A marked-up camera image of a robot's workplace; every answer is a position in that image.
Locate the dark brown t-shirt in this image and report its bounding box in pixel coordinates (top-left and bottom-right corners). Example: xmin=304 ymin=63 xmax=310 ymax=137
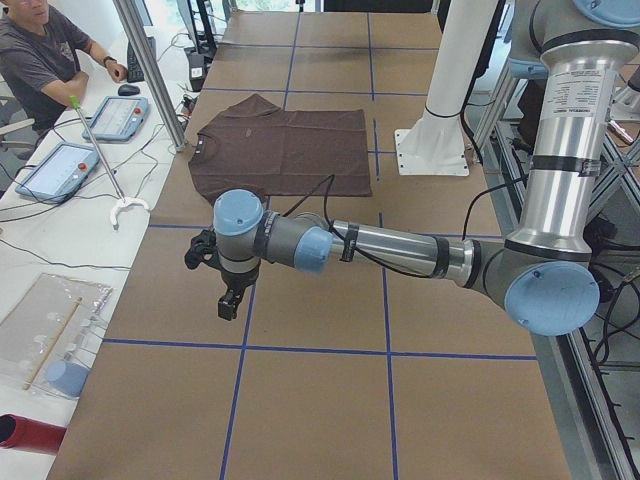
xmin=189 ymin=94 xmax=372 ymax=203

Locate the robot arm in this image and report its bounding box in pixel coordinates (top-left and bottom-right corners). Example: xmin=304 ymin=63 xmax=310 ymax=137
xmin=184 ymin=1 xmax=639 ymax=336

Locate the far blue teach pendant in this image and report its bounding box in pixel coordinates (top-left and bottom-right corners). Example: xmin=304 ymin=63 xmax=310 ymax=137
xmin=89 ymin=96 xmax=149 ymax=142

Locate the black computer mouse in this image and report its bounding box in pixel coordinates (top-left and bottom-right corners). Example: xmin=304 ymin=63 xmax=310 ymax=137
xmin=117 ymin=84 xmax=140 ymax=97

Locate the clear plastic bag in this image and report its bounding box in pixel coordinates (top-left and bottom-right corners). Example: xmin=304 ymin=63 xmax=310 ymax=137
xmin=1 ymin=274 xmax=113 ymax=399

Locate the black keyboard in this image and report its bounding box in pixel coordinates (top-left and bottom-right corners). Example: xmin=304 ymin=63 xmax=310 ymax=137
xmin=126 ymin=36 xmax=156 ymax=84

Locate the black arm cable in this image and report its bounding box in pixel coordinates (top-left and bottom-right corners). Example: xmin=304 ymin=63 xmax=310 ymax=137
xmin=287 ymin=173 xmax=531 ymax=279

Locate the seated person grey shirt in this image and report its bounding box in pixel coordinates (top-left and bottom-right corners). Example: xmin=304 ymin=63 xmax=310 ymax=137
xmin=1 ymin=1 xmax=127 ymax=134

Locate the white camera pillar base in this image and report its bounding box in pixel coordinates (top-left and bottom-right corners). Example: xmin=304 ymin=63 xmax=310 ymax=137
xmin=395 ymin=0 xmax=499 ymax=177

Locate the wooden stick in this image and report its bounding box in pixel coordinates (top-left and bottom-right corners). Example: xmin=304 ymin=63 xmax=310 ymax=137
xmin=22 ymin=297 xmax=83 ymax=391

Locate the reacher grabber stick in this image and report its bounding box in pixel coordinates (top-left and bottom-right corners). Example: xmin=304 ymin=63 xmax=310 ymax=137
xmin=69 ymin=95 xmax=150 ymax=231

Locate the blue teach pendant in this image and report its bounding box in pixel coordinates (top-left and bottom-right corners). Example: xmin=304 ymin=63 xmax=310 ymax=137
xmin=15 ymin=142 xmax=99 ymax=203
xmin=89 ymin=96 xmax=149 ymax=142

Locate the red cylinder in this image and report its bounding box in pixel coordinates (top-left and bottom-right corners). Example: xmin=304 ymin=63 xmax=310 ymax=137
xmin=1 ymin=414 xmax=66 ymax=455

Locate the near blue teach pendant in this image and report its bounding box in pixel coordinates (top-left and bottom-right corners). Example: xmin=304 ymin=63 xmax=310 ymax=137
xmin=15 ymin=142 xmax=99 ymax=203

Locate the aluminium frame post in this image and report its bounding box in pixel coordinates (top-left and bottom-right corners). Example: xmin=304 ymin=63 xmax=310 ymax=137
xmin=113 ymin=0 xmax=186 ymax=152

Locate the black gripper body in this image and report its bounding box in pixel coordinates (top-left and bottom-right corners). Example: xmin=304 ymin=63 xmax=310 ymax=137
xmin=184 ymin=229 xmax=260 ymax=301

